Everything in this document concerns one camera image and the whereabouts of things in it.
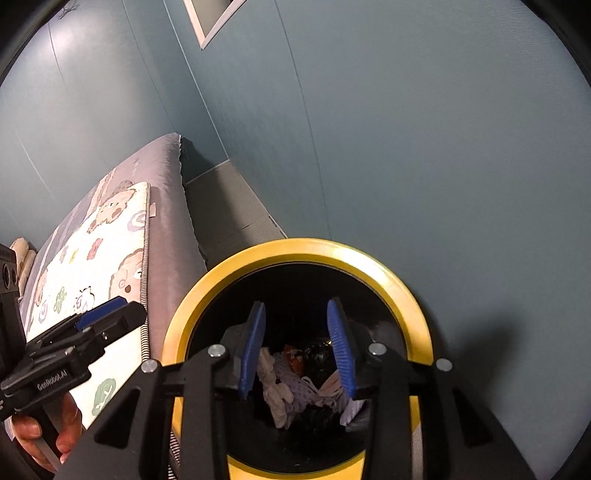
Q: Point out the person's left hand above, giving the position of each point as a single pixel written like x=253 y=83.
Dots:
x=27 y=431

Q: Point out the pink and white paper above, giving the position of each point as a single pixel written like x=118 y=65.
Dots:
x=330 y=385

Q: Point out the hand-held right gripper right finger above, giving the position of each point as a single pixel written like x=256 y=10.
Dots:
x=341 y=350

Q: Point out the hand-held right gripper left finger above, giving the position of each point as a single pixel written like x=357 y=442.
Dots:
x=251 y=350

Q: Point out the dark plastic bag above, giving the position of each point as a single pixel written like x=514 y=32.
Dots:
x=318 y=353

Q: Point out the bear print blanket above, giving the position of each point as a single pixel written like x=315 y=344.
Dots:
x=101 y=258

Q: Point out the orange foil snack wrapper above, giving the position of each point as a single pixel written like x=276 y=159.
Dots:
x=293 y=357

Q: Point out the beige bear print pillow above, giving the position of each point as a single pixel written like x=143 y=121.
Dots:
x=27 y=247

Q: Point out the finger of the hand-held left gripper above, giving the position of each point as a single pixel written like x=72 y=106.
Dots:
x=124 y=321
x=104 y=311

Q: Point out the yellow rimmed black trash bin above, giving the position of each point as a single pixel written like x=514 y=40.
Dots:
x=300 y=249

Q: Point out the white tissue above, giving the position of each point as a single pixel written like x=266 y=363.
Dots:
x=351 y=410
x=274 y=397

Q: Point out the window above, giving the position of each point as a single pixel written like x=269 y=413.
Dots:
x=212 y=11

